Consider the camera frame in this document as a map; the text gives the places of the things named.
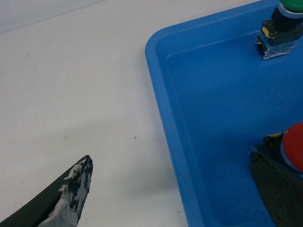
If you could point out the green push button switch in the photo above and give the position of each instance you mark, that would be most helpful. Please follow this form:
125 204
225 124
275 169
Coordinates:
280 34

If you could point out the blue plastic tray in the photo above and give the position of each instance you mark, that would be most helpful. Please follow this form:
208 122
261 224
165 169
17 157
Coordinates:
217 98

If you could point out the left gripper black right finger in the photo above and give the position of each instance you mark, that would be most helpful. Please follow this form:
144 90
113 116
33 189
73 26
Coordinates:
280 188

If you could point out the red push button switch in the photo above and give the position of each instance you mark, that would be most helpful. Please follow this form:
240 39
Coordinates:
284 148

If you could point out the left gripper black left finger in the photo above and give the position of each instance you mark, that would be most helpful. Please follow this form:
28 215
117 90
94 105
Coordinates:
60 204

